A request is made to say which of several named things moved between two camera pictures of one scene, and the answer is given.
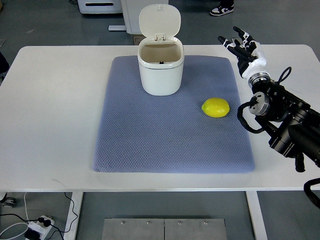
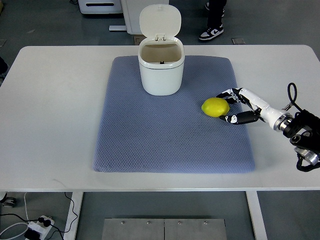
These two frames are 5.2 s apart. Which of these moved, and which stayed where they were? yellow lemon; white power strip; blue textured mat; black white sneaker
Moved: black white sneaker
Stayed: white power strip; blue textured mat; yellow lemon
